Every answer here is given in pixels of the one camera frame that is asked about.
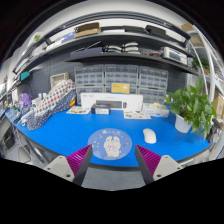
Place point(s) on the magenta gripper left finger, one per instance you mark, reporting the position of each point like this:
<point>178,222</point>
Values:
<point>73,167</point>

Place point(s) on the white computer mouse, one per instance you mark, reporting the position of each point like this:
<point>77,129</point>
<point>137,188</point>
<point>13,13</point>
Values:
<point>149,136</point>

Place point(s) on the illustrated card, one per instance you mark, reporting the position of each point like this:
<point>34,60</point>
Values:
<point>135,115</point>
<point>78,110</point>

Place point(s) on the grey electronic instrument on shelf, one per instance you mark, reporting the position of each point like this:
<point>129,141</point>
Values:
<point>174,55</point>

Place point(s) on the grey drawer organizer cabinet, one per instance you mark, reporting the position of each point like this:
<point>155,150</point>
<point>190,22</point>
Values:
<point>149,82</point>

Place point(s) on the small black box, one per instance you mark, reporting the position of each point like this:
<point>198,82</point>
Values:
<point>100,109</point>

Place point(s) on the brown cardboard box on shelf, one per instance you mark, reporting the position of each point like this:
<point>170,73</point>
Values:
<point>87,29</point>

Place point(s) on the patterned folded cloth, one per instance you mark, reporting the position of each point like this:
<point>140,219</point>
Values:
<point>57,100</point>

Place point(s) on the green potted plant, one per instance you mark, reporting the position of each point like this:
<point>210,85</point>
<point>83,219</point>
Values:
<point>193,107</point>

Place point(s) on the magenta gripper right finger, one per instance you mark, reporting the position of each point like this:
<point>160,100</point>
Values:
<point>154,167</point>

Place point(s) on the round bunny mouse pad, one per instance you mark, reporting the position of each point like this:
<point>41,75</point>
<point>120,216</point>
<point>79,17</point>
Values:
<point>110,144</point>

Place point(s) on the dark metal shelf unit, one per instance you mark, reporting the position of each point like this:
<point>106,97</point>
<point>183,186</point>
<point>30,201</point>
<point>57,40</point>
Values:
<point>122,32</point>

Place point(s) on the yellow card box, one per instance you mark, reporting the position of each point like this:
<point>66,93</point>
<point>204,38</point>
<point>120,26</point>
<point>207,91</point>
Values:
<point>121,88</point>

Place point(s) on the white tissue box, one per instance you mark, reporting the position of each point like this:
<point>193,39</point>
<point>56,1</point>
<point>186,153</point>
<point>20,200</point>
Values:
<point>155,110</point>

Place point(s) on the white keyboard box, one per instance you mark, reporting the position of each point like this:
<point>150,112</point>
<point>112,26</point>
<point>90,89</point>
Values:
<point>129,102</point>

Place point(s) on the beige framed box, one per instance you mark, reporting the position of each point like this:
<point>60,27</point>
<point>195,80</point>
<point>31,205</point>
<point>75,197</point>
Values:
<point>56,79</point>

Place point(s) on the blue desk mat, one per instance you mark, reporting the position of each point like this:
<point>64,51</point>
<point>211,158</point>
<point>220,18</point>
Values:
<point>65,133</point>

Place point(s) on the illustrated card right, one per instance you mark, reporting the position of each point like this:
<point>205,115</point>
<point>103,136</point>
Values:
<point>135,115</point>

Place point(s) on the illustrated card left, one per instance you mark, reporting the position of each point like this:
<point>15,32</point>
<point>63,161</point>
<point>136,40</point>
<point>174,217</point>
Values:
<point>78,110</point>

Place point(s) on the purple toy figure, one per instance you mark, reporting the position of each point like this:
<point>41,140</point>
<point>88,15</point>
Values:
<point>24,100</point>

